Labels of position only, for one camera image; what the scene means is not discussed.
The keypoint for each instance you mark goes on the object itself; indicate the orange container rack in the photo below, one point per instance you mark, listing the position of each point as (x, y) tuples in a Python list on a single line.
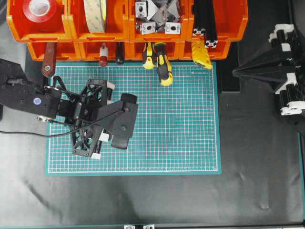
[(68, 28)]

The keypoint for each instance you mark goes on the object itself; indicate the red vinyl tape roll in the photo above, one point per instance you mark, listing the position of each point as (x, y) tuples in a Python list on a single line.
[(39, 11)]

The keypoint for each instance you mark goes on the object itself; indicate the dark brown tool handle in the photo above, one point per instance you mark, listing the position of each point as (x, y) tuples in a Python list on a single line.
[(120, 53)]

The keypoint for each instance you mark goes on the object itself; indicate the yellow utility knife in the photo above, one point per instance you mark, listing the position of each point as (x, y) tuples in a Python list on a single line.
[(200, 55)]

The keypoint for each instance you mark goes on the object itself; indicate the black aluminium extrusion short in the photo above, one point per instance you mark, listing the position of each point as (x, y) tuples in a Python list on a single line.
[(198, 11)]

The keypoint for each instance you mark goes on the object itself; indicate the grey corner brackets pile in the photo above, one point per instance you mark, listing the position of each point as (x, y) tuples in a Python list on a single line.
[(157, 16)]

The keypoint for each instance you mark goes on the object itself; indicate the green cutting mat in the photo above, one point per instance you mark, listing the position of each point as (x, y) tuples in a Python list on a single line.
[(176, 130)]

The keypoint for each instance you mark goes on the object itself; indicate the brown wooden tool handle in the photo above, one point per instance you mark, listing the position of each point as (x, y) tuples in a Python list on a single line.
[(49, 61)]

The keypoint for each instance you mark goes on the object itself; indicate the small yellow black screwdriver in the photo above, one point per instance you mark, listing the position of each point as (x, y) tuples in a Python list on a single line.
[(148, 56)]

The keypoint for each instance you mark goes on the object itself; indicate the beige double-sided tape roll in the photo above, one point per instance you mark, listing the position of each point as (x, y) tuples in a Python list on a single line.
[(96, 15)]

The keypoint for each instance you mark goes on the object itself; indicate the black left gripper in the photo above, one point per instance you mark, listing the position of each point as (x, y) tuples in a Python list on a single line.
[(81, 111)]

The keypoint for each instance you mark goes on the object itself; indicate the large yellow black screwdriver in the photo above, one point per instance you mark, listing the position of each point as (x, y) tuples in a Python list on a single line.
[(164, 68)]

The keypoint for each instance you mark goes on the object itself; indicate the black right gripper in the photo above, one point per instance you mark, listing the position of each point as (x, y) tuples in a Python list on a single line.
[(282, 68)]

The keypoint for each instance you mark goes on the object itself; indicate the black aluminium extrusion long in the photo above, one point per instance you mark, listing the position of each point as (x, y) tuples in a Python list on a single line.
[(209, 24)]

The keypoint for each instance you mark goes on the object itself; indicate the white red-capped tool handle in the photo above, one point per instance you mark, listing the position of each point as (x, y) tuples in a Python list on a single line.
[(103, 56)]

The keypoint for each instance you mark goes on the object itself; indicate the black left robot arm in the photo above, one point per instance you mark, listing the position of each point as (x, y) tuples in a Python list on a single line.
[(19, 93)]

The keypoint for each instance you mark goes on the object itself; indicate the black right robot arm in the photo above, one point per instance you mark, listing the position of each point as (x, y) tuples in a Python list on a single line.
[(300, 119)]

